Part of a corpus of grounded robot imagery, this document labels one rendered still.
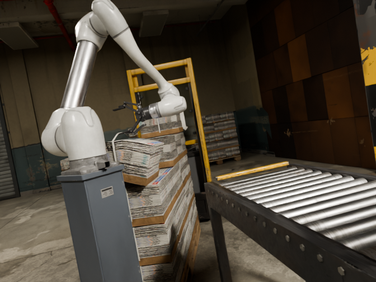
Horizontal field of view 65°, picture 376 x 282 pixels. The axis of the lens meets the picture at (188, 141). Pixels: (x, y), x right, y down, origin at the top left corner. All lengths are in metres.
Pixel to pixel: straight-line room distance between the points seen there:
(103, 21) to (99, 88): 7.29
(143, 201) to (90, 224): 0.51
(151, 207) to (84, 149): 0.61
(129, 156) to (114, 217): 0.44
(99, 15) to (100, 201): 0.87
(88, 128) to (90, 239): 0.44
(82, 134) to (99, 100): 7.54
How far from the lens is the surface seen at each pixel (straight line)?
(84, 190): 1.22
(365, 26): 0.28
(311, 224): 0.88
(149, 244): 1.77
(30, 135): 8.92
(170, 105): 1.65
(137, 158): 1.61
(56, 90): 8.96
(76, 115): 1.26
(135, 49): 1.59
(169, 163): 2.20
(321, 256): 0.76
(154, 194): 1.67
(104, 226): 1.27
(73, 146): 1.26
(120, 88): 8.81
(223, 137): 7.50
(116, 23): 1.56
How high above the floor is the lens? 1.12
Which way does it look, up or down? 3 degrees down
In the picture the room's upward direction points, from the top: 10 degrees counter-clockwise
